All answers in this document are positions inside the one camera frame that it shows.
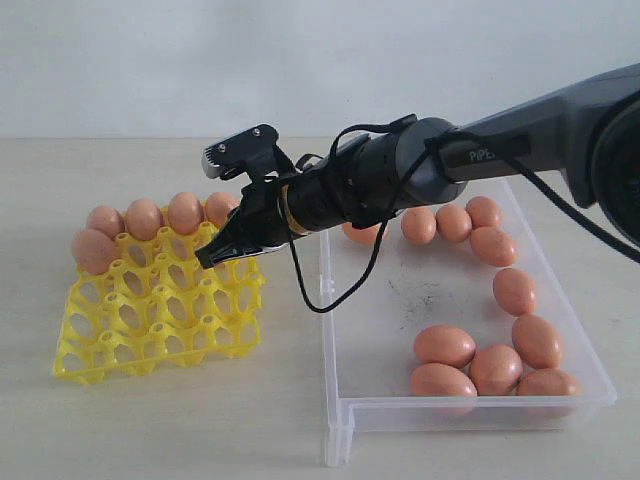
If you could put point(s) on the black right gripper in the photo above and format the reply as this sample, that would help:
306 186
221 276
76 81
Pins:
257 227

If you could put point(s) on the brown egg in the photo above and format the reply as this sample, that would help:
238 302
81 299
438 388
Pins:
107 220
515 291
484 212
366 236
493 246
440 380
549 382
453 223
537 342
185 213
446 344
93 251
143 219
418 225
218 206
496 370

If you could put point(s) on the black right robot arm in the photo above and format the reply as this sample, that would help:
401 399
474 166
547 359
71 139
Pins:
588 131

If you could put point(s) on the yellow plastic egg tray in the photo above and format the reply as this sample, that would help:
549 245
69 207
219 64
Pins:
156 304

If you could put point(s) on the clear plastic bin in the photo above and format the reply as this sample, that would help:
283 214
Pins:
368 339

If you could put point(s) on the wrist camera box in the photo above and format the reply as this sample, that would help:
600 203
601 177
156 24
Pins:
253 152

